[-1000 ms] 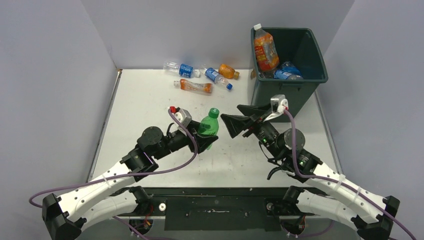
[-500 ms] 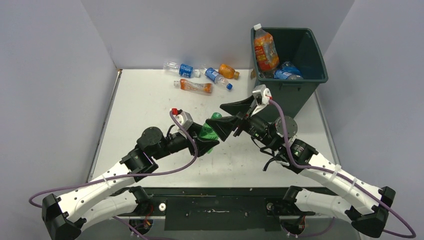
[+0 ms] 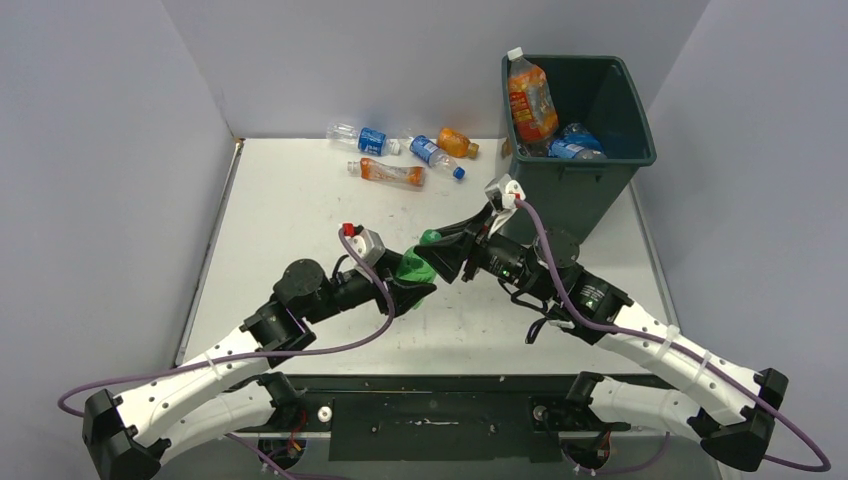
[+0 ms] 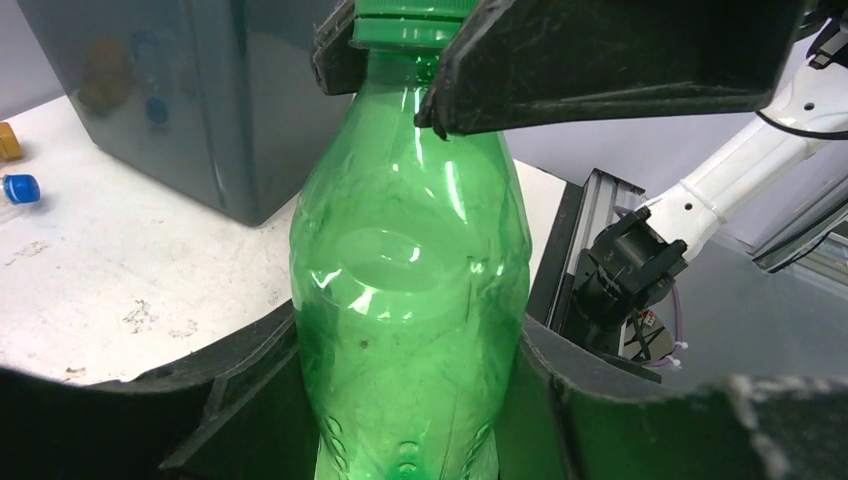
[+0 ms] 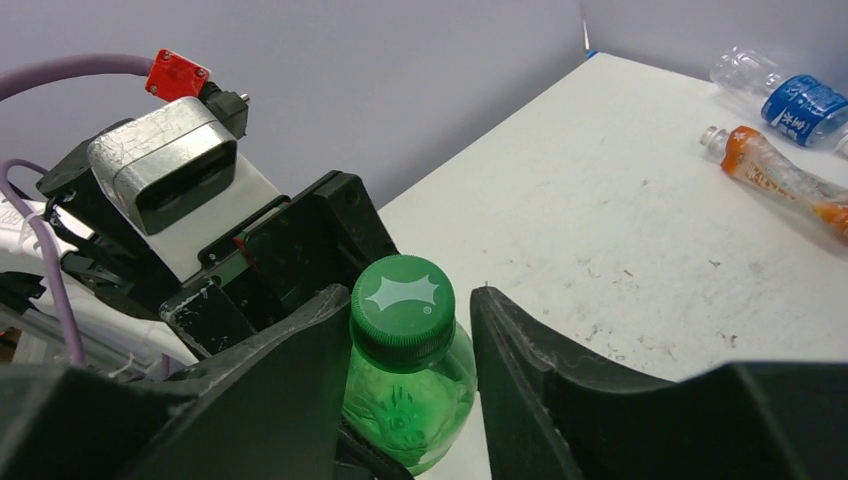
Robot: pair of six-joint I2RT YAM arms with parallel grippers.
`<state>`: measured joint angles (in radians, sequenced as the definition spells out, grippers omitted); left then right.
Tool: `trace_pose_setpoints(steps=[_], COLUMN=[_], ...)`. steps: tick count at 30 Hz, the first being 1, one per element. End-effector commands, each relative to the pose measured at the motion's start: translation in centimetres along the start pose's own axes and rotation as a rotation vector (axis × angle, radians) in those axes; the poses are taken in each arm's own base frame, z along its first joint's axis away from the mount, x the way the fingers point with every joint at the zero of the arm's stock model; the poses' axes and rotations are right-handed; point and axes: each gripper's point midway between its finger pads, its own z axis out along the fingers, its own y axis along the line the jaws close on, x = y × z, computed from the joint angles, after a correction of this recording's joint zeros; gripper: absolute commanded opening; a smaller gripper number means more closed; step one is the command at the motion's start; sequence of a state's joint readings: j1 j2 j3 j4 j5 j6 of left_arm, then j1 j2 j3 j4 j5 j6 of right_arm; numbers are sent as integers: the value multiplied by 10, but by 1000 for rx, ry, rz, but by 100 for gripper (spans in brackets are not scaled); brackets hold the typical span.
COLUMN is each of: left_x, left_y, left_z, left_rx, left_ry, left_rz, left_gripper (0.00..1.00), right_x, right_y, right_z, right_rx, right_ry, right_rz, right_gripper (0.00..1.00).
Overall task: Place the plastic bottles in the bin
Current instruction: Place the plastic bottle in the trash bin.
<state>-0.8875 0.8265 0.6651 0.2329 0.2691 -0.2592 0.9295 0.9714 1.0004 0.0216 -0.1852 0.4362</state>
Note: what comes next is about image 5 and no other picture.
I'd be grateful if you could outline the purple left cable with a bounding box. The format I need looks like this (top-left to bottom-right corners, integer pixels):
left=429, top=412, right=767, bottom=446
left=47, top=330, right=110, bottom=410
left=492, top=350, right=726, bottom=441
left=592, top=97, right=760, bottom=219
left=0, top=52, right=157, bottom=369

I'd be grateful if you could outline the clear bottle blue label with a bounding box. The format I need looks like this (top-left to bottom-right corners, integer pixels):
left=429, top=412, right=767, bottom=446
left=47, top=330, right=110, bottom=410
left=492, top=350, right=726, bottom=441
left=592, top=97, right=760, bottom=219
left=709, top=46, right=847, bottom=158

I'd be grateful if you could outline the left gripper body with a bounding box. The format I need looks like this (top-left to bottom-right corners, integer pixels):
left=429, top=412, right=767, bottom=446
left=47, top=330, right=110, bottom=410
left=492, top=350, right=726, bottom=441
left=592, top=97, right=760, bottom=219
left=36, top=119, right=396, bottom=358

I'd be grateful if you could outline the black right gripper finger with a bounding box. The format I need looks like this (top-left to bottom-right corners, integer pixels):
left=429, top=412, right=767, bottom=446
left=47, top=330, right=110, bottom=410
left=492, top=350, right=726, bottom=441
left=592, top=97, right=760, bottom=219
left=335, top=423, right=413, bottom=480

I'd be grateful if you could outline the green plastic bottle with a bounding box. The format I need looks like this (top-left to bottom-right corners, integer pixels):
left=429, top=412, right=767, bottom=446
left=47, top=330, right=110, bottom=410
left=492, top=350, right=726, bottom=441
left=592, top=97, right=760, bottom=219
left=343, top=254, right=478, bottom=476

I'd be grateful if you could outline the orange label bottle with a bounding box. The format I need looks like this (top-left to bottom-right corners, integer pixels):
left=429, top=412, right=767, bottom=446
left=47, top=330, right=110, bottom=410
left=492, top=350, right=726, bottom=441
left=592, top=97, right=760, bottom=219
left=699, top=126, right=847, bottom=236

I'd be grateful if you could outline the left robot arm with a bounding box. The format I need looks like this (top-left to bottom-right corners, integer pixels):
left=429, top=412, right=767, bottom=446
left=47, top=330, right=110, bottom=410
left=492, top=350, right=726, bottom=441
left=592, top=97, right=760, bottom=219
left=1, top=117, right=396, bottom=378

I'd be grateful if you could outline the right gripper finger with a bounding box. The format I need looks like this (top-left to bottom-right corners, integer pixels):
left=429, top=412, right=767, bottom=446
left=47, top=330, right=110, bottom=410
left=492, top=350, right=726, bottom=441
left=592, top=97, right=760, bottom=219
left=470, top=287, right=847, bottom=479
left=1, top=285, right=351, bottom=479

